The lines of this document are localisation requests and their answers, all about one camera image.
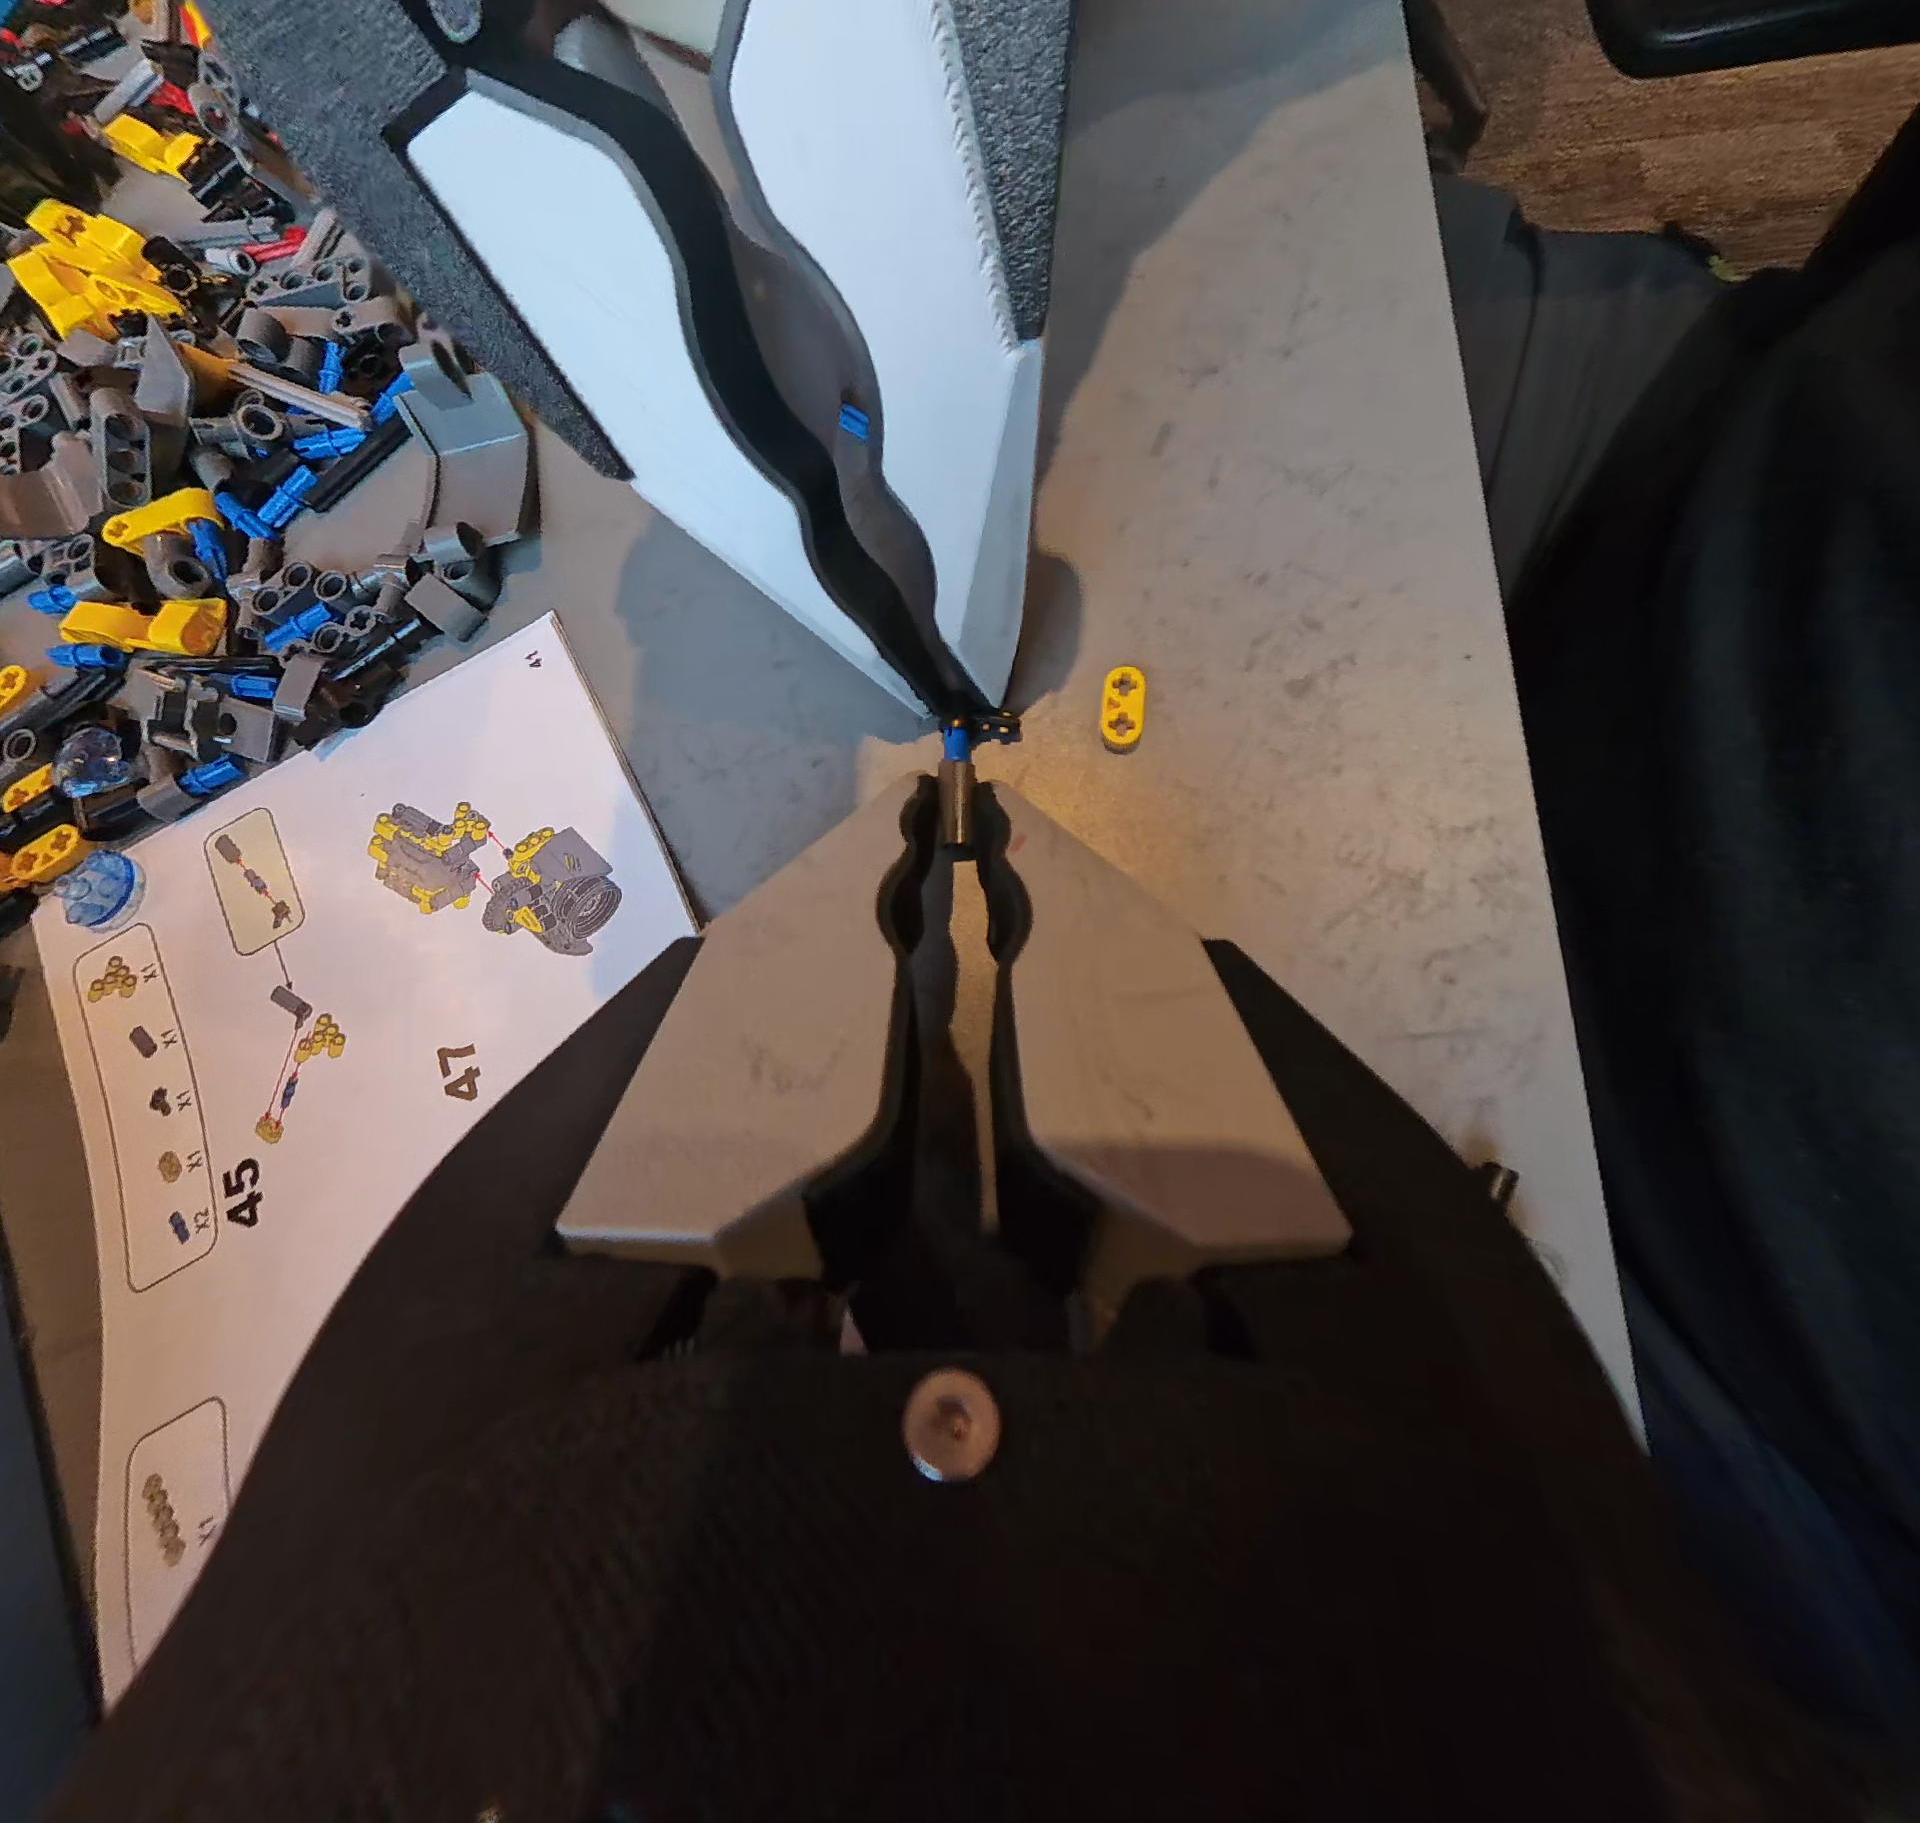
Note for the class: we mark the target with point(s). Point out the black pin connector brick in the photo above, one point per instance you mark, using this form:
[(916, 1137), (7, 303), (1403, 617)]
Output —
[(994, 725)]

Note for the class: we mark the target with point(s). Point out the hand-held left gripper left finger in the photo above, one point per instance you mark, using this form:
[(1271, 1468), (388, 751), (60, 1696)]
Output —
[(750, 1088)]

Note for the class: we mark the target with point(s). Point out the pile of toy brick parts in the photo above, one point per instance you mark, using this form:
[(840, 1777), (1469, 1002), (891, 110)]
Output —
[(226, 428)]

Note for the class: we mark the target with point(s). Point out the transparent blue dome brick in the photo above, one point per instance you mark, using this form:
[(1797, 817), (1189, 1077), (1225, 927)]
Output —
[(93, 766)]

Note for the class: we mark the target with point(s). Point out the dark grey tube brick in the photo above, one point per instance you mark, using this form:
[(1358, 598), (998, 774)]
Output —
[(958, 811)]

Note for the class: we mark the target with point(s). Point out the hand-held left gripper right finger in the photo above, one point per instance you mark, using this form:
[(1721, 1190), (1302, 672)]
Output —
[(1154, 1088)]

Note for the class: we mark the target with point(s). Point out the transparent blue round plate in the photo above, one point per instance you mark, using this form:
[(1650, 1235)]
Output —
[(98, 886)]

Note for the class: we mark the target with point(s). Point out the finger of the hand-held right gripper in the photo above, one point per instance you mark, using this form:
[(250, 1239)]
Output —
[(569, 295), (855, 128)]

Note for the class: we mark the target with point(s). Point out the white building instruction booklet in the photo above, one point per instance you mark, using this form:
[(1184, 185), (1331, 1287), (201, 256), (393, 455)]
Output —
[(404, 983)]

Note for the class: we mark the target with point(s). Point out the grey desk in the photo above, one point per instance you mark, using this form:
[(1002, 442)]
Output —
[(1275, 505)]

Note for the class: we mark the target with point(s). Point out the yellow two-hole brick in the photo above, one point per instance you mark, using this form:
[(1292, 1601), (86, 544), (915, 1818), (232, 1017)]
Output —
[(1122, 708)]

